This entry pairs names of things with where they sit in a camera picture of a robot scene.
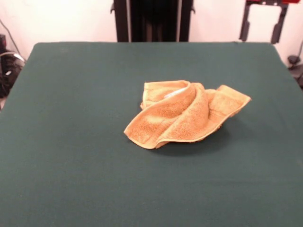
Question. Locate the dark green table cloth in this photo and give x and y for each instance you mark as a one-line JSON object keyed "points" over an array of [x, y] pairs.
{"points": [[71, 142]]}

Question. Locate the black device with red light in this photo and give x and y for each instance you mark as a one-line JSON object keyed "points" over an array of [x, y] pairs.
{"points": [[2, 41]]}

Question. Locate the black upright stand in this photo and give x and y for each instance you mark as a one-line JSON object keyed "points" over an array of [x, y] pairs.
{"points": [[154, 21]]}

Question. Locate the orange terry towel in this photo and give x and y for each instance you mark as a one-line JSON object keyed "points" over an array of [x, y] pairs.
{"points": [[184, 118]]}

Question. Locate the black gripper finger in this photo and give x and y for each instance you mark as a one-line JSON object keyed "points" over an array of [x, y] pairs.
{"points": [[278, 30], [245, 28]]}

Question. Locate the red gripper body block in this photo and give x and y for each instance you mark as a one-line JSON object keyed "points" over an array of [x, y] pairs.
{"points": [[253, 1]]}

